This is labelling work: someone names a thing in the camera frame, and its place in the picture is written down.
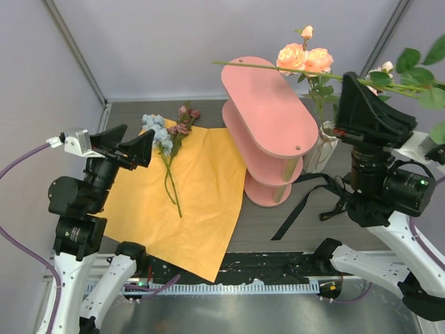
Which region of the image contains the pink rose stem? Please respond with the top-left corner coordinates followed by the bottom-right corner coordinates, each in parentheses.
top-left (364, 61), bottom-right (394, 96)

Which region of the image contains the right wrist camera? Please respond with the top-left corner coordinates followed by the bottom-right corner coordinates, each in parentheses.
top-left (394, 131), bottom-right (444, 166)

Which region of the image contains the white ribbed ceramic vase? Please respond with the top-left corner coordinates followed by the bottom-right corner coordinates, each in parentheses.
top-left (303, 121), bottom-right (339, 173)

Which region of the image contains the black ribbon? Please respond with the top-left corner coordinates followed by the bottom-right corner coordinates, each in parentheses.
top-left (270, 172), bottom-right (356, 241)

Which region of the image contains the small pink flower stem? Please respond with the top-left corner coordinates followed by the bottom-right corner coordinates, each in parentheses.
top-left (211, 33), bottom-right (445, 147)

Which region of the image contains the blue flower stem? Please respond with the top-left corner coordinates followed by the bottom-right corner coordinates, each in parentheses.
top-left (142, 114), bottom-right (183, 218)

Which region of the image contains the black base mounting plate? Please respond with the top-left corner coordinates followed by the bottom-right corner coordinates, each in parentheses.
top-left (135, 252), bottom-right (340, 285)

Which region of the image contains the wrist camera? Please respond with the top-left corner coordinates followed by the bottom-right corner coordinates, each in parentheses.
top-left (394, 131), bottom-right (444, 166)
top-left (46, 127), bottom-right (105, 158)

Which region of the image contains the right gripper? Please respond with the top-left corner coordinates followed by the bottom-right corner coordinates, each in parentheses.
top-left (331, 70), bottom-right (414, 195)

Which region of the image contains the white slotted cable duct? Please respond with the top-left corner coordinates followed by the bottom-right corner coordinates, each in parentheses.
top-left (118, 280), bottom-right (321, 296)

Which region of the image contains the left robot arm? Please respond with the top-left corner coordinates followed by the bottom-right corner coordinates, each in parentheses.
top-left (38, 124), bottom-right (155, 333)

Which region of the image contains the pink three-tier shelf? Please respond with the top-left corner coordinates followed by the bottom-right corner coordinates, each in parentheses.
top-left (221, 56), bottom-right (318, 207)

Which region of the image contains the orange flower bouquet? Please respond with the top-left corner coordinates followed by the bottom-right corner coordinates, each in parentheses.
top-left (99, 127), bottom-right (246, 282)

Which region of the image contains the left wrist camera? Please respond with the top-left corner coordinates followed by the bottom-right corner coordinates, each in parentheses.
top-left (46, 127), bottom-right (105, 158)

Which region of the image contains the mauve flower stem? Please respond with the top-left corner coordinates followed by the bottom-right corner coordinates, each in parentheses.
top-left (160, 101), bottom-right (201, 206)

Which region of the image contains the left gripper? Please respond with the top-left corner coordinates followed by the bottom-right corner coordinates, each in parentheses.
top-left (86, 123), bottom-right (155, 210)

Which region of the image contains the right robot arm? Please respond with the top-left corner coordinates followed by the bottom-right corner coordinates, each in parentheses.
top-left (314, 72), bottom-right (444, 321)

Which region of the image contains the orange rose stem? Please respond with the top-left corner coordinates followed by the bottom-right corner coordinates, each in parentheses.
top-left (275, 25), bottom-right (336, 125)

